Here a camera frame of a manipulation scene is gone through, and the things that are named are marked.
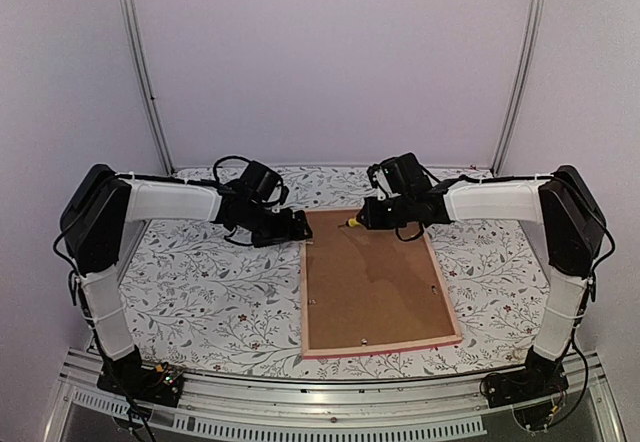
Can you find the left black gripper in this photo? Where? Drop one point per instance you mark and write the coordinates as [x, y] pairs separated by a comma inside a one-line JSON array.
[[286, 232]]

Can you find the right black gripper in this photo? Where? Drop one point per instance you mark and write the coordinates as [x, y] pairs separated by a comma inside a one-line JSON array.
[[370, 220]]

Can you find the yellow handled screwdriver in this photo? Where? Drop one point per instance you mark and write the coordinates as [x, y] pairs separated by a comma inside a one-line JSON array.
[[351, 223]]

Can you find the pink picture frame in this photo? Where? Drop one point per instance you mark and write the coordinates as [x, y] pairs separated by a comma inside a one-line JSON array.
[[365, 292]]

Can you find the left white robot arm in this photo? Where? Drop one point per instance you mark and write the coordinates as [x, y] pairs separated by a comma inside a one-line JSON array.
[[92, 227]]

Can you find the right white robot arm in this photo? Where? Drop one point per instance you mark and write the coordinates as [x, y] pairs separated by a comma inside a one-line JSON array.
[[560, 202]]

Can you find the floral patterned table mat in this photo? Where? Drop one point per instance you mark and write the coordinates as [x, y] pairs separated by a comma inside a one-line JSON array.
[[194, 300]]

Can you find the aluminium front rail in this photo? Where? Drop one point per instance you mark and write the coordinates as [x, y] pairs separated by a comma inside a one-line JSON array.
[[225, 407]]

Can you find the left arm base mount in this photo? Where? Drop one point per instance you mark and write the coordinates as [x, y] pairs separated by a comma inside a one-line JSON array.
[[161, 385]]

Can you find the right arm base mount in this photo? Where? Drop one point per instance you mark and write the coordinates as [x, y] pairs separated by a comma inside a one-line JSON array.
[[535, 398]]

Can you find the right aluminium corner post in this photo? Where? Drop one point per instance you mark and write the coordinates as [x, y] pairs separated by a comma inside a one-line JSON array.
[[531, 29]]

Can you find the aluminium corner post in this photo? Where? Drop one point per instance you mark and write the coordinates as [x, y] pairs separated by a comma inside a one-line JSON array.
[[149, 99], [531, 29]]

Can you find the left aluminium corner post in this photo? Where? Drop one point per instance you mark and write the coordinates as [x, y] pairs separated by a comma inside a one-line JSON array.
[[149, 99]]

